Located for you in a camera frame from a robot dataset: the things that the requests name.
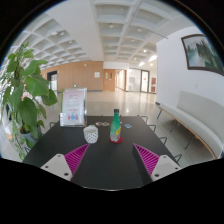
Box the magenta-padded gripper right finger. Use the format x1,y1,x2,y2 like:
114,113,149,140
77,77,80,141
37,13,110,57
131,143,183,186

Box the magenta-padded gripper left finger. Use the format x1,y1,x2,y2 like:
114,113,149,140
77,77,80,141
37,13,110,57
40,143,90,182

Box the green plastic drink bottle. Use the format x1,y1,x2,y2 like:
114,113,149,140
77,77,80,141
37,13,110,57
109,108,122,143

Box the white polka-dot cup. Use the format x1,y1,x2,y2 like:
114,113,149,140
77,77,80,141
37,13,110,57
83,124,99,144

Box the clear acrylic sign stand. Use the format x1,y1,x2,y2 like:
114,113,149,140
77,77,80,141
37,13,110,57
59,87,88,128

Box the long white bench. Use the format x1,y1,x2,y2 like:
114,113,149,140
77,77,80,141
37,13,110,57
156,90,224,160

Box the green leafy potted plant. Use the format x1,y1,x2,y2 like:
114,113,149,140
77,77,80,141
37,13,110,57
0,41,59,161

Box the framed landscape painting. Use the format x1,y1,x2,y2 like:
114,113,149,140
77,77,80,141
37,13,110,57
180,33,224,77

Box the ceiling lights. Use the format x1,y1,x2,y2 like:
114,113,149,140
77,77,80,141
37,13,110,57
49,23,158,68

